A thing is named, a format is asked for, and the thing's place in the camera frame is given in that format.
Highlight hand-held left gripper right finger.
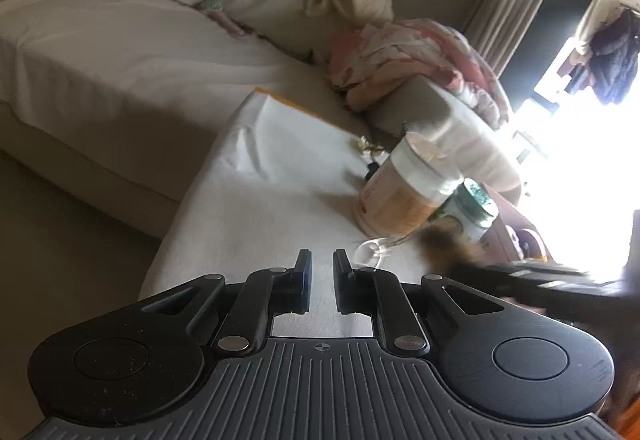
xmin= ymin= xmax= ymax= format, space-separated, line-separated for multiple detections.
xmin=332 ymin=249 xmax=506 ymax=353

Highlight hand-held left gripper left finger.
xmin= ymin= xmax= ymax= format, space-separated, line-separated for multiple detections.
xmin=135 ymin=249 xmax=313 ymax=356

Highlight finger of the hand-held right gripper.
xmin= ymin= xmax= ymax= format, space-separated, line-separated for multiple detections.
xmin=492 ymin=277 xmax=628 ymax=321
xmin=450 ymin=261 xmax=593 ymax=281

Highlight pink cardboard box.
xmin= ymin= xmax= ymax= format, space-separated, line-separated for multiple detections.
xmin=470 ymin=185 xmax=626 ymax=275

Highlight brown furry hair accessory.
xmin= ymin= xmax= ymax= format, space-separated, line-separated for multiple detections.
xmin=417 ymin=225 xmax=481 ymax=271

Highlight clear glass cup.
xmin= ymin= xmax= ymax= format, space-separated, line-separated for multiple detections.
xmin=354 ymin=237 xmax=401 ymax=268

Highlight green lid jar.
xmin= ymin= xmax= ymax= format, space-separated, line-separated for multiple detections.
xmin=430 ymin=179 xmax=501 ymax=251

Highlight tall plastic jar tan label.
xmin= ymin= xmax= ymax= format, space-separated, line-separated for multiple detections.
xmin=354 ymin=132 xmax=465 ymax=241

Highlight fabric covered ottoman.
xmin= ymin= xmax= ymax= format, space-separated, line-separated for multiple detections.
xmin=139 ymin=88 xmax=451 ymax=338

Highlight small cream trinket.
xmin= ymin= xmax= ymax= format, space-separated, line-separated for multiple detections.
xmin=352 ymin=135 xmax=386 ymax=158

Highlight hanging dark clothes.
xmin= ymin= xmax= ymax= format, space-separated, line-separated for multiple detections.
xmin=575 ymin=4 xmax=640 ymax=105

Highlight pink floral blanket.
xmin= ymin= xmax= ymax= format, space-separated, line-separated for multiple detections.
xmin=327 ymin=18 xmax=513 ymax=131

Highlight small mint pink toy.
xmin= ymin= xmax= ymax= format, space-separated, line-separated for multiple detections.
xmin=195 ymin=0 xmax=246 ymax=38

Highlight beige sofa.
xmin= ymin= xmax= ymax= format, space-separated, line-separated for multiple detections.
xmin=0 ymin=0 xmax=526 ymax=241

